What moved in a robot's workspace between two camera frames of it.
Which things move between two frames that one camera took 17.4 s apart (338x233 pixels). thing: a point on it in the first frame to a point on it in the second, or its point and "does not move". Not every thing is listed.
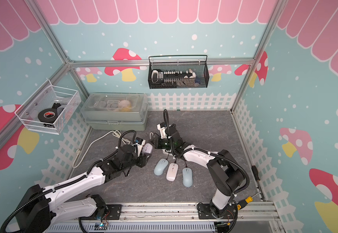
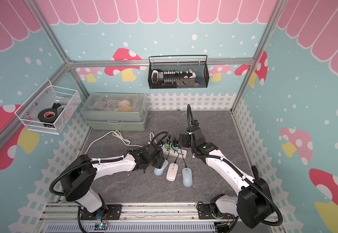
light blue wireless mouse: x=160 y=166 does not move
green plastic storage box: x=119 y=111 does not move
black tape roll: x=48 y=115 does not move
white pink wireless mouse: x=172 y=172 does not move
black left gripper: x=143 y=160 to x=159 y=163
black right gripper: x=157 y=140 to x=186 y=137
